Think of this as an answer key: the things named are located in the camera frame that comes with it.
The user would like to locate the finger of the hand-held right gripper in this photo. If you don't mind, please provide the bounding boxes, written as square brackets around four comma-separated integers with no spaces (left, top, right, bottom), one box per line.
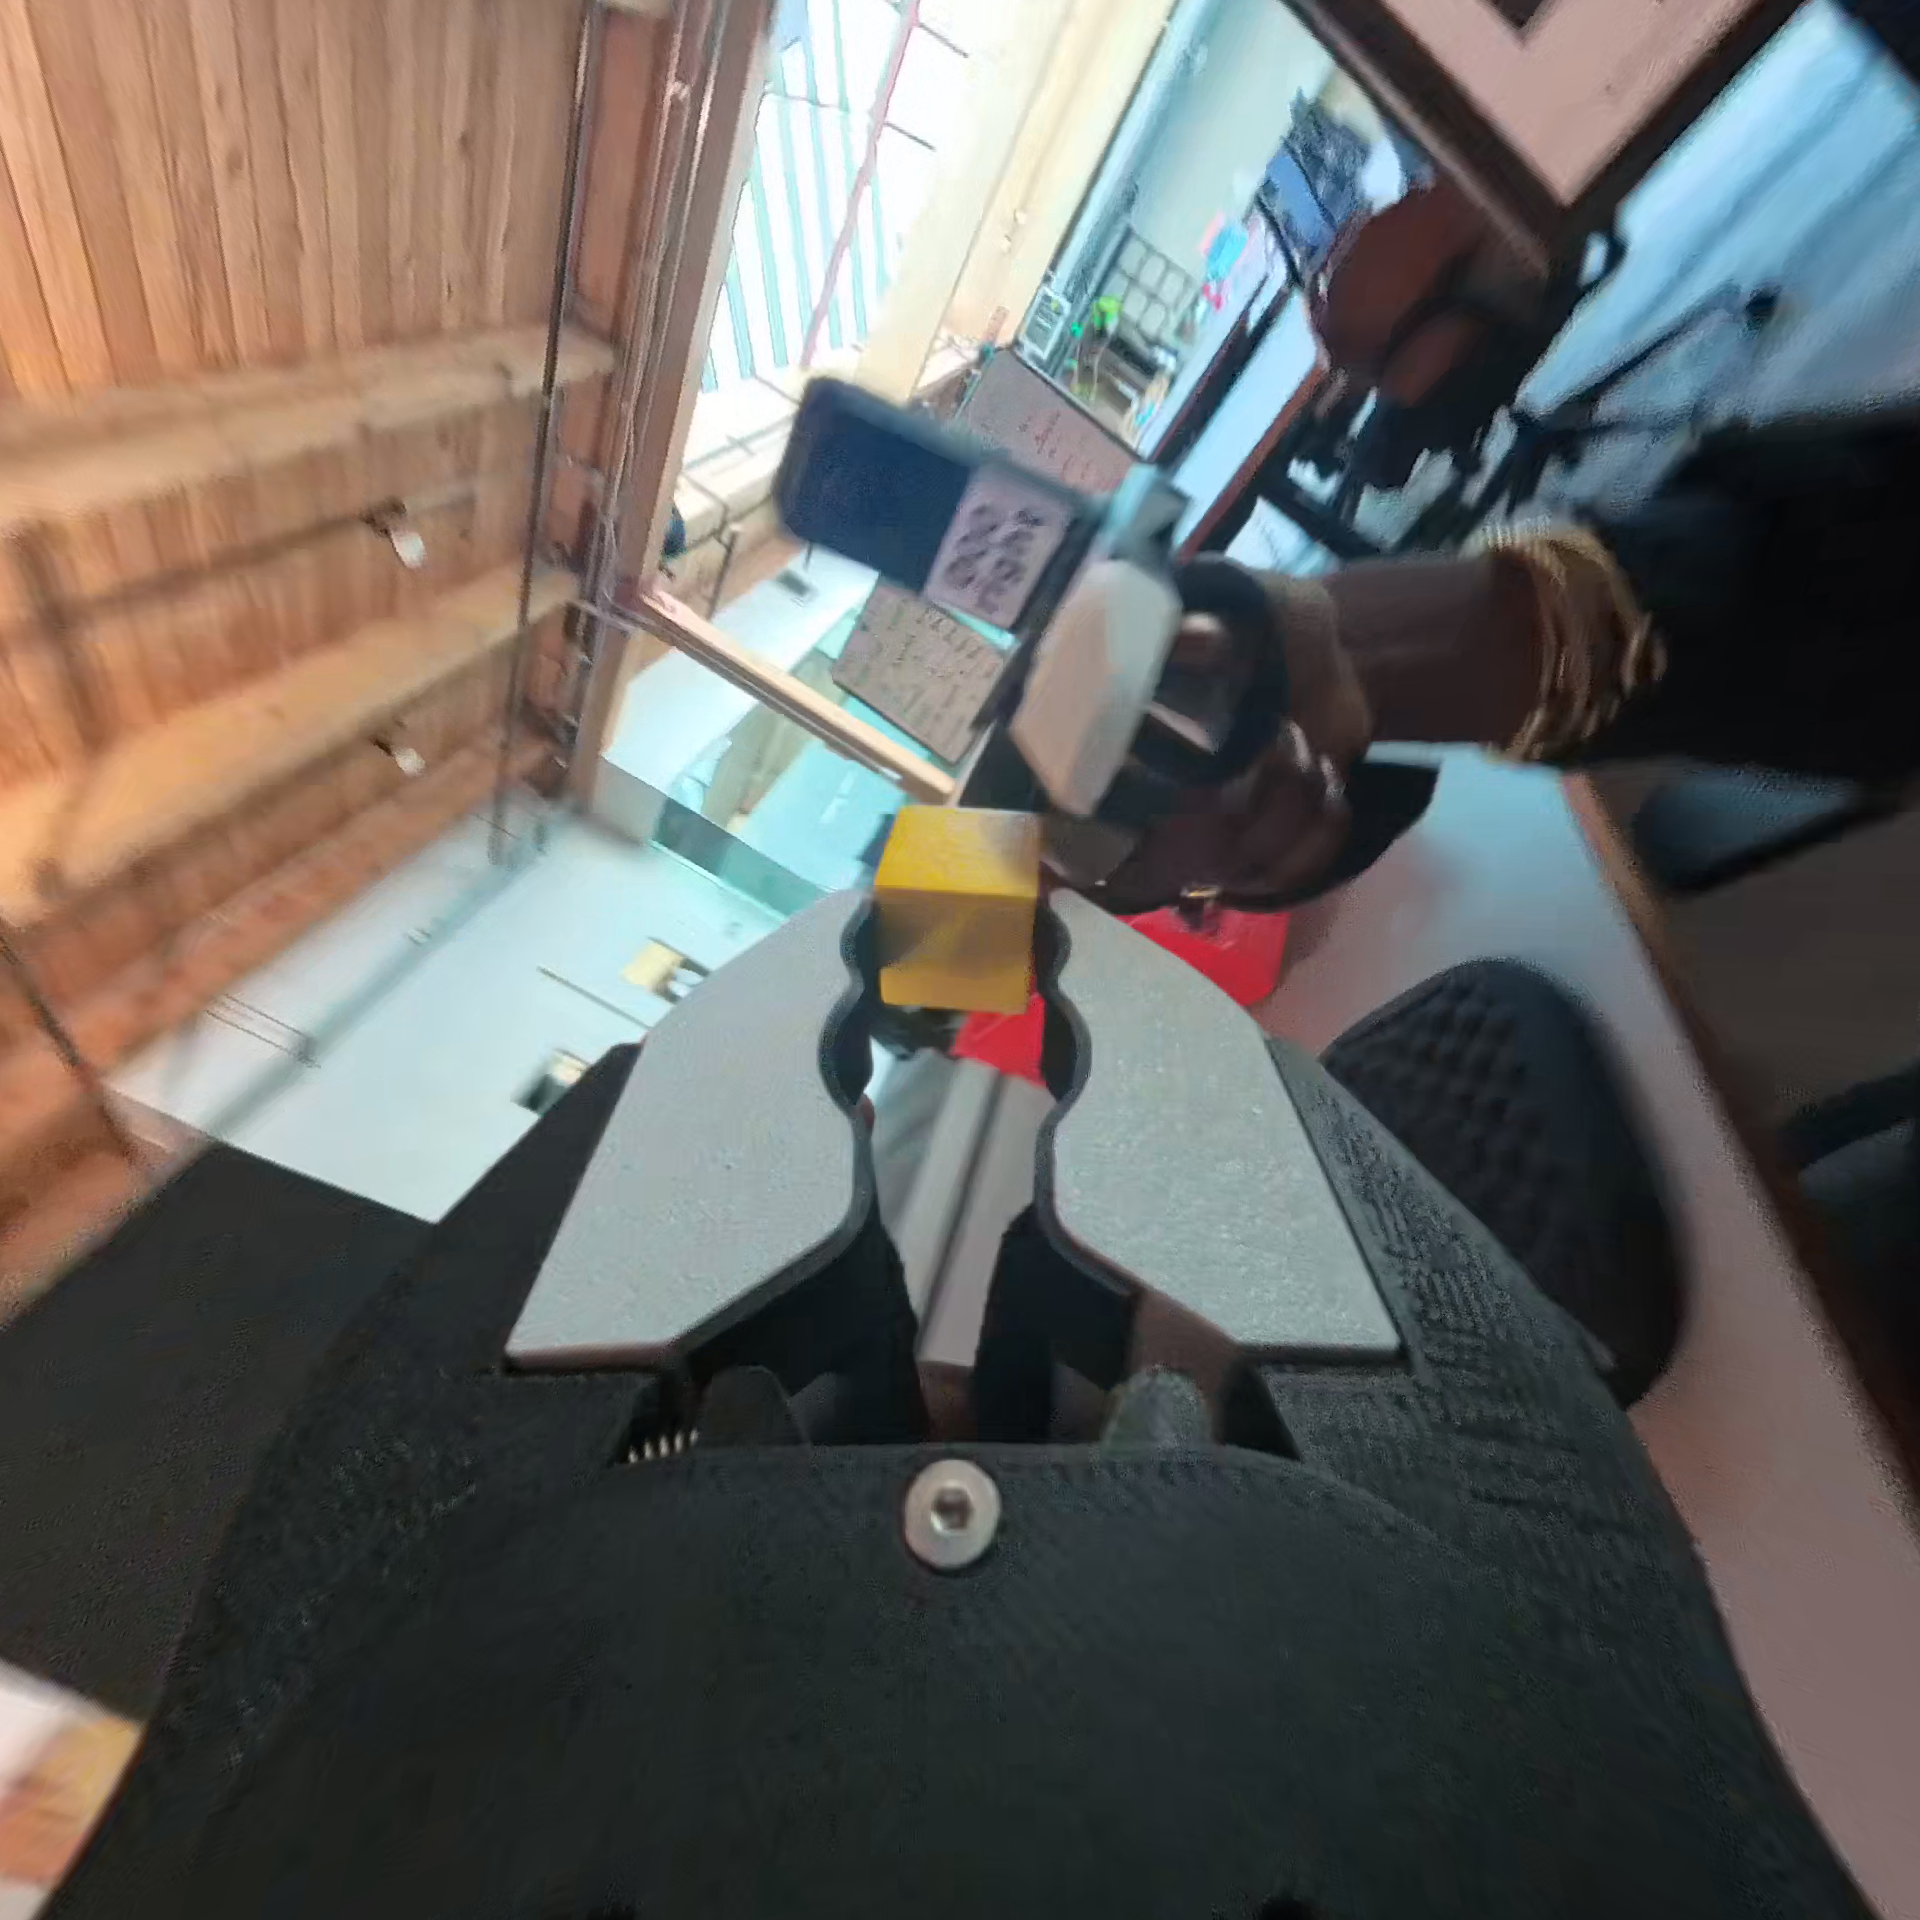
[1008,556,1183,824]

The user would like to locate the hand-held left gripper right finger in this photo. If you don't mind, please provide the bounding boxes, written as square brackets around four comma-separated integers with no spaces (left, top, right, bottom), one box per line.
[1036,886,1404,1419]

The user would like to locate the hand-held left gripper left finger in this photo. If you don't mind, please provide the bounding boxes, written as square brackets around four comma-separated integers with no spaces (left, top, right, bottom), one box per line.
[505,886,880,1370]

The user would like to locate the red plastic bin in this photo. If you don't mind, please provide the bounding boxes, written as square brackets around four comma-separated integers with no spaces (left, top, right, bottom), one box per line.
[952,896,1296,1085]

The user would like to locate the yellow wooden block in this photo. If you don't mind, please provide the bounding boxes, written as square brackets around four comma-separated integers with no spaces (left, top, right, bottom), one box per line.
[873,804,1048,1018]

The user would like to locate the person's right hand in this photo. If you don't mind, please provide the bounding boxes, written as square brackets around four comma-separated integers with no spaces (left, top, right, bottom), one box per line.
[1106,561,1504,912]

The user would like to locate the whiteboard on black stand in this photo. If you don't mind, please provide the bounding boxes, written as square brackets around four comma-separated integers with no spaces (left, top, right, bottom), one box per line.
[829,582,1010,771]
[957,346,1146,470]

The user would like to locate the black mesh pad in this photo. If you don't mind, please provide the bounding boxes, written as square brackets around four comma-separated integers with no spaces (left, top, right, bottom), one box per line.
[1316,958,1685,1408]

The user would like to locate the brown office chair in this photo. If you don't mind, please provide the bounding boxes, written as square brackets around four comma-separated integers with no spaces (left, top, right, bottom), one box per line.
[1303,177,1520,410]

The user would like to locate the grey office chair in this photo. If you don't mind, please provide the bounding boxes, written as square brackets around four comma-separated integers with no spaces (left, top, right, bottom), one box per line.
[1623,761,1895,896]

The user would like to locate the framed tag sign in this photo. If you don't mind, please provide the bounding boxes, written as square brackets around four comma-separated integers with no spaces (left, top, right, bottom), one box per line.
[1288,0,1808,278]

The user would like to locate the wooden support post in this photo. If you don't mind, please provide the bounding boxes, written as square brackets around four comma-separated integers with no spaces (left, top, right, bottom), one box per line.
[618,582,962,808]

